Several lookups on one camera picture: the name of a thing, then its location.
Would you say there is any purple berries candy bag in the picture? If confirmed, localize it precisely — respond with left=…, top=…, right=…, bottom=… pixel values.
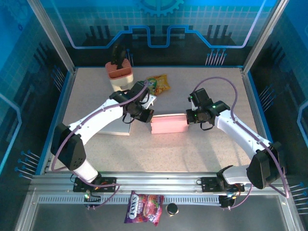
left=124, top=190, right=165, bottom=227

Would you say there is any slotted cable duct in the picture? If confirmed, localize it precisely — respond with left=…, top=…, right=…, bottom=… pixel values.
left=38, top=194, right=222, bottom=205

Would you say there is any beige knife block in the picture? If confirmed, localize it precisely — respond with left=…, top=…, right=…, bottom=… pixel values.
left=105, top=60, right=135, bottom=92

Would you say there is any black round knob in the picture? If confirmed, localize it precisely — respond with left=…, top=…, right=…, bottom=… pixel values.
left=166, top=203, right=179, bottom=217

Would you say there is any black handled knife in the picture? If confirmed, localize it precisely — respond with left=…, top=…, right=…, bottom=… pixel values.
left=111, top=43, right=126, bottom=70

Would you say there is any aluminium frame post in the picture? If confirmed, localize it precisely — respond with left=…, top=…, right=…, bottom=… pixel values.
left=241, top=0, right=289, bottom=75
left=26, top=0, right=77, bottom=75

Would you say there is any yellow candy bag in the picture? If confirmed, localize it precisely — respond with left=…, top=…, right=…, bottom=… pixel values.
left=146, top=74, right=171, bottom=97

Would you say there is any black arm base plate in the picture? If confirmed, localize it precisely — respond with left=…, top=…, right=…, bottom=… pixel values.
left=200, top=176, right=245, bottom=193
left=73, top=176, right=118, bottom=193

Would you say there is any white box insert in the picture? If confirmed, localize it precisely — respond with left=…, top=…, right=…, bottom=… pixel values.
left=97, top=120, right=132, bottom=136

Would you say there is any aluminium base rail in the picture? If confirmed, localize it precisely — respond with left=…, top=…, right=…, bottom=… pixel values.
left=28, top=171, right=289, bottom=193

